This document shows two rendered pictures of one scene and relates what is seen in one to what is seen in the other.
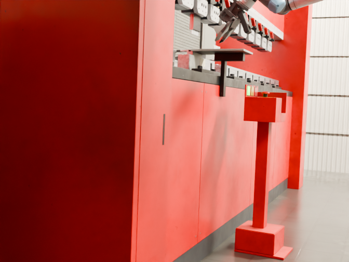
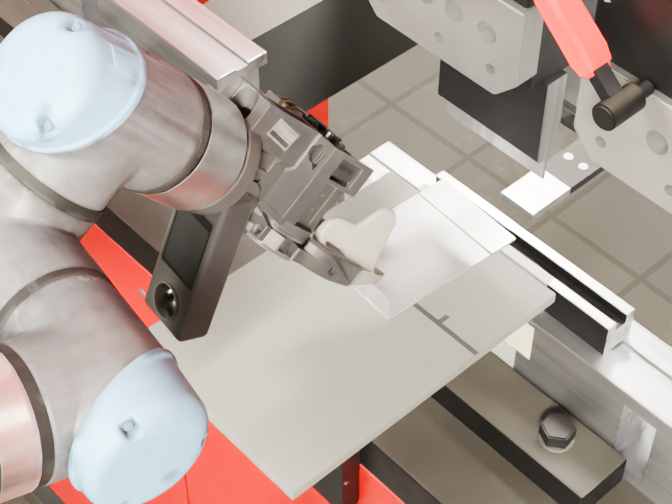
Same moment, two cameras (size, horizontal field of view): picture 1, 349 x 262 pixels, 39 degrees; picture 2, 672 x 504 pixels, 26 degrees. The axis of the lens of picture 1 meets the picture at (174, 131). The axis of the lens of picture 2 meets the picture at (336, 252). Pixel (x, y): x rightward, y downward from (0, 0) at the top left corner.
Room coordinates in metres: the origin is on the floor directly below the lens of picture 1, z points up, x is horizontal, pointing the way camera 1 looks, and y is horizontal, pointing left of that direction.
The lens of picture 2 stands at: (2.72, -0.85, 1.82)
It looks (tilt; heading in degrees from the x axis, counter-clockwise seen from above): 47 degrees down; 115
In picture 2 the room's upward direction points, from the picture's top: straight up
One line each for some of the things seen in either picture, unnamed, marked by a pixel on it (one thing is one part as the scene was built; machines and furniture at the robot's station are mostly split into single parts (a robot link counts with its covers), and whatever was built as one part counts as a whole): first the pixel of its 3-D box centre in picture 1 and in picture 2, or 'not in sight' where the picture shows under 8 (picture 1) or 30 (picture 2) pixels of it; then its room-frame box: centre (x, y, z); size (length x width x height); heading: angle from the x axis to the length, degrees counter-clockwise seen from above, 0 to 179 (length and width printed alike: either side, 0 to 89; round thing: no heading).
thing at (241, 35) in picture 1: (238, 24); not in sight; (3.20, -0.38, 1.26); 0.15 x 0.09 x 0.17; 157
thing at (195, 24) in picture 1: (195, 25); (498, 95); (2.49, -0.08, 1.13); 0.10 x 0.02 x 0.10; 157
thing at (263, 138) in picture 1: (262, 174); not in sight; (2.47, -0.45, 0.39); 0.06 x 0.06 x 0.54; 64
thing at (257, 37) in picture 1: (252, 33); not in sight; (3.57, -0.54, 1.26); 0.15 x 0.09 x 0.17; 157
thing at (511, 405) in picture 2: (206, 73); (461, 374); (2.50, -0.15, 0.89); 0.30 x 0.05 x 0.03; 157
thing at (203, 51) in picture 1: (222, 51); (346, 320); (2.43, -0.22, 1.00); 0.26 x 0.18 x 0.01; 67
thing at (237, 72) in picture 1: (253, 80); not in sight; (3.65, -0.57, 0.92); 1.68 x 0.06 x 0.10; 157
